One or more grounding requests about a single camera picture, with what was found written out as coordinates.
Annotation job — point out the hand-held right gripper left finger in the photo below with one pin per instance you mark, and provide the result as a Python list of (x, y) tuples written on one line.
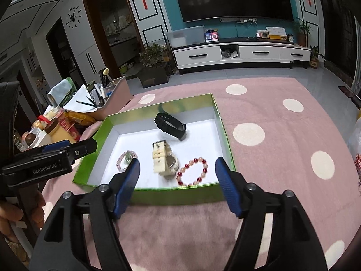
[(127, 186)]

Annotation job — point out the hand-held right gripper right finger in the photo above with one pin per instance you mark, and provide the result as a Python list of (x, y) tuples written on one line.
[(228, 186)]

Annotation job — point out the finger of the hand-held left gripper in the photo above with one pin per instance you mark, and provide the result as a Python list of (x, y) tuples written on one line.
[(36, 169), (81, 146)]

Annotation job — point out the green jade pendant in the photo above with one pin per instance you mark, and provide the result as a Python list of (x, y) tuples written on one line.
[(128, 156)]

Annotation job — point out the white digital watch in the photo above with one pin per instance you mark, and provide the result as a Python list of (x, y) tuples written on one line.
[(159, 158)]

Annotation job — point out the green cardboard box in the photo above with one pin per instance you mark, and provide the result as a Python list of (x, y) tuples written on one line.
[(174, 194)]

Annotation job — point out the black fitness band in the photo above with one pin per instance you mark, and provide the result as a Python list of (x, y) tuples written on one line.
[(174, 127)]

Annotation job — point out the person's left hand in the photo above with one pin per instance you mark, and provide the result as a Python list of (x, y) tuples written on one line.
[(11, 211)]

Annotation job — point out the red label cup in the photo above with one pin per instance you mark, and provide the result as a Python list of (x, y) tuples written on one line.
[(73, 129)]

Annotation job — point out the yellow bear bottle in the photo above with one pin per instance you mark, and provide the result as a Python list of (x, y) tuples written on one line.
[(60, 136)]

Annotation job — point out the orange snack packet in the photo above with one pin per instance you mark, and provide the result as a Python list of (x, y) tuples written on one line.
[(81, 117)]

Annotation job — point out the brown round pastry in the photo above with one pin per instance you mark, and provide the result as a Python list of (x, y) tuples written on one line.
[(29, 139)]

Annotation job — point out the white storage box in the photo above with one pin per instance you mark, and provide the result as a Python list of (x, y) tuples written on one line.
[(42, 140)]

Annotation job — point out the pack of cream bottles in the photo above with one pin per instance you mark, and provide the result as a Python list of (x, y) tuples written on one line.
[(53, 114)]

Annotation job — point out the white papers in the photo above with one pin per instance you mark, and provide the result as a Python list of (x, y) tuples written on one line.
[(81, 97)]

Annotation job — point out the green packet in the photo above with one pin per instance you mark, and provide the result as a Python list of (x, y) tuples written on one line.
[(71, 97)]

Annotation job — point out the bunch of pens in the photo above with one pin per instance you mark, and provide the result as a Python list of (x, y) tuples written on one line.
[(101, 93)]

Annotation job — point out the rolled pale cloth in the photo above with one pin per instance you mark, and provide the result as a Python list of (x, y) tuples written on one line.
[(60, 90)]

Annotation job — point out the pink desk organizer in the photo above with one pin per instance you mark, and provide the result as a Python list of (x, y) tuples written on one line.
[(118, 98)]

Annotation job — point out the pink polka dot blanket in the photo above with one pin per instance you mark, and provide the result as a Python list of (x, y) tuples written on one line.
[(282, 146)]

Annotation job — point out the dark planter with plants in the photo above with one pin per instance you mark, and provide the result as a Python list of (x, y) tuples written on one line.
[(153, 76)]

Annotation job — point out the white tv cabinet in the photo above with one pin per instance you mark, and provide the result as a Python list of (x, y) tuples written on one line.
[(197, 55)]

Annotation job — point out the clear storage bin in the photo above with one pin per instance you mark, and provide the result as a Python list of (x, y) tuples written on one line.
[(186, 36)]

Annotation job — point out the small potted plant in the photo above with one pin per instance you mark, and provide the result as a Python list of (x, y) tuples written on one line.
[(314, 60)]

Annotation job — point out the small pink white device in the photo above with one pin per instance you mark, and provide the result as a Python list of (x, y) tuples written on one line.
[(263, 34)]

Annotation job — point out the black alarm clock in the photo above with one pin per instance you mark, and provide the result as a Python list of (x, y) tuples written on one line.
[(290, 38)]

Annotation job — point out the white yellow box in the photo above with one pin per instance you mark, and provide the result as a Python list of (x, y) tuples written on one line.
[(275, 32)]

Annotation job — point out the tall potted plant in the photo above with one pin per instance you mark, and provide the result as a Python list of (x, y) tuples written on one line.
[(302, 38)]

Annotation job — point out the white power strip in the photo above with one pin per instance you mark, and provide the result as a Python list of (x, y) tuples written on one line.
[(239, 20)]

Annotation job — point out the black wall clock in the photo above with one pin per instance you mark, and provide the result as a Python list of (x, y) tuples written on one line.
[(74, 18)]

